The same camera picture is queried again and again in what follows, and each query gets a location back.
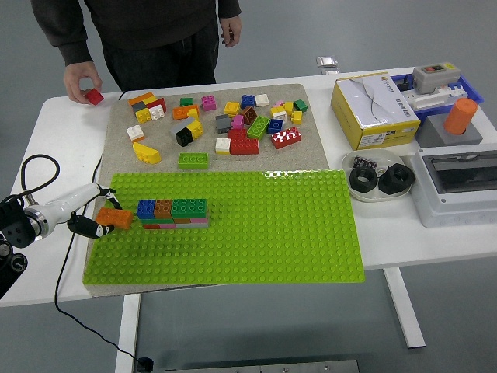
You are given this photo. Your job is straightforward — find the person's right hand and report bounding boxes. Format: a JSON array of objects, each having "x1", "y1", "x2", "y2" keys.
[{"x1": 63, "y1": 61, "x2": 104, "y2": 106}]

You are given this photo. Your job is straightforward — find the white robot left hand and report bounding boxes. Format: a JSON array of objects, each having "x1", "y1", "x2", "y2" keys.
[{"x1": 38, "y1": 183, "x2": 123, "y2": 239}]

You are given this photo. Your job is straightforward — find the person's left hand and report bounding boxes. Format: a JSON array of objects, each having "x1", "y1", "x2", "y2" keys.
[{"x1": 219, "y1": 17, "x2": 243, "y2": 48}]

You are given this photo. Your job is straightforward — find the orange eight-stud toy brick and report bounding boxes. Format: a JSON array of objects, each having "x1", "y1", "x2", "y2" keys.
[{"x1": 96, "y1": 207, "x2": 134, "y2": 230}]

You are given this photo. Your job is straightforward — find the brown toy brick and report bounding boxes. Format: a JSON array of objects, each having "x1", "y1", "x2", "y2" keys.
[
  {"x1": 154, "y1": 198, "x2": 173, "y2": 218},
  {"x1": 239, "y1": 106, "x2": 259, "y2": 126}
]

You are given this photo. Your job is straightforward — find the yellow curved toy brick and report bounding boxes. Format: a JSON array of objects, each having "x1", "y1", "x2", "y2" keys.
[{"x1": 132, "y1": 141, "x2": 162, "y2": 165}]

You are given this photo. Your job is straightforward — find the grey slanted toy brick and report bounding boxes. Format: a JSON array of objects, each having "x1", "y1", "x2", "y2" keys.
[{"x1": 170, "y1": 117, "x2": 195, "y2": 138}]

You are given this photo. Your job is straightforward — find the large red stepped brick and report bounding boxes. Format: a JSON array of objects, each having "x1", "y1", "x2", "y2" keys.
[{"x1": 227, "y1": 127, "x2": 260, "y2": 155}]

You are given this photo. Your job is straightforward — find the black toy brick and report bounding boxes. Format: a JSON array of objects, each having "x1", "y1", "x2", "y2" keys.
[{"x1": 174, "y1": 128, "x2": 194, "y2": 148}]

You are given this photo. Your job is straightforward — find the red brick with white spots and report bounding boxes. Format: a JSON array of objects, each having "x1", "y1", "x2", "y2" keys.
[{"x1": 270, "y1": 127, "x2": 303, "y2": 150}]

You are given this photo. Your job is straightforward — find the dark green eight-stud brick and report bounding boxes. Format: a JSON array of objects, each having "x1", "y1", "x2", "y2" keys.
[{"x1": 170, "y1": 197, "x2": 208, "y2": 218}]

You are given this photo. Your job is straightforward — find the light green three-hole brick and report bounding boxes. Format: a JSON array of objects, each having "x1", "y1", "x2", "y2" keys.
[{"x1": 177, "y1": 152, "x2": 210, "y2": 170}]

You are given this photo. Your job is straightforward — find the light green studded baseplate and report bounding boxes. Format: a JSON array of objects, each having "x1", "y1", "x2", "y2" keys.
[{"x1": 82, "y1": 169, "x2": 367, "y2": 289}]

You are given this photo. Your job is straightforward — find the person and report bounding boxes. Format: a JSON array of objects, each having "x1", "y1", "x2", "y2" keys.
[{"x1": 77, "y1": 0, "x2": 222, "y2": 92}]

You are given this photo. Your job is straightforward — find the silver metal clamp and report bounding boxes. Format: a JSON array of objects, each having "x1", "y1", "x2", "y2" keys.
[{"x1": 315, "y1": 55, "x2": 343, "y2": 75}]

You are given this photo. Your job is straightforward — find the grey-brown table mat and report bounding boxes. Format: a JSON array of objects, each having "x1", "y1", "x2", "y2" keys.
[{"x1": 89, "y1": 83, "x2": 331, "y2": 298}]

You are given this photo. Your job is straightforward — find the white table leg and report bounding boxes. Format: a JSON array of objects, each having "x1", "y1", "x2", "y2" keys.
[
  {"x1": 114, "y1": 293, "x2": 142, "y2": 373},
  {"x1": 383, "y1": 267, "x2": 427, "y2": 349}
]

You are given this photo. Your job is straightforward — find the white and yellow cardboard box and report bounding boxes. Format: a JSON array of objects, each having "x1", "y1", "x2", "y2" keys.
[{"x1": 330, "y1": 71, "x2": 422, "y2": 152}]

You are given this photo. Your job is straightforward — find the white shallow dish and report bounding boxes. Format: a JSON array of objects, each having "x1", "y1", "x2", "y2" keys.
[{"x1": 341, "y1": 150, "x2": 405, "y2": 204}]

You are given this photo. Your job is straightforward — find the white terminal block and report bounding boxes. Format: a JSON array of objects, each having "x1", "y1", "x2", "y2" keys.
[{"x1": 402, "y1": 84, "x2": 469, "y2": 114}]

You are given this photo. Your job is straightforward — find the large black hex nut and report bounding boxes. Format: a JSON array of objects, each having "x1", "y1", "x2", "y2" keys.
[{"x1": 377, "y1": 162, "x2": 416, "y2": 197}]

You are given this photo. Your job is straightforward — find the grey square block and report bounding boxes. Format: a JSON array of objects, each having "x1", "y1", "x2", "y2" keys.
[{"x1": 415, "y1": 113, "x2": 484, "y2": 149}]

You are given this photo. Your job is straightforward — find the orange cylinder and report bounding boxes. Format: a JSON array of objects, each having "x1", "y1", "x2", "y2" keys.
[{"x1": 443, "y1": 97, "x2": 478, "y2": 136}]

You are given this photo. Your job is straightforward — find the blue plastic tray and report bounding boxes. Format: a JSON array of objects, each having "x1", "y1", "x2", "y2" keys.
[{"x1": 391, "y1": 73, "x2": 485, "y2": 118}]

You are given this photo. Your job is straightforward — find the thin black power cord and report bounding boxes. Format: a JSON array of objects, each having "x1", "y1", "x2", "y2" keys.
[{"x1": 54, "y1": 89, "x2": 141, "y2": 361}]

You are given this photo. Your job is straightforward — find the grey push-button switch box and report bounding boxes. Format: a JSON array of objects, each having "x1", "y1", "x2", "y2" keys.
[{"x1": 412, "y1": 61, "x2": 462, "y2": 96}]

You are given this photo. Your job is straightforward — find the grey-white electrical enclosure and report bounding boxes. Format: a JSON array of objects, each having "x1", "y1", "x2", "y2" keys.
[{"x1": 410, "y1": 142, "x2": 497, "y2": 229}]

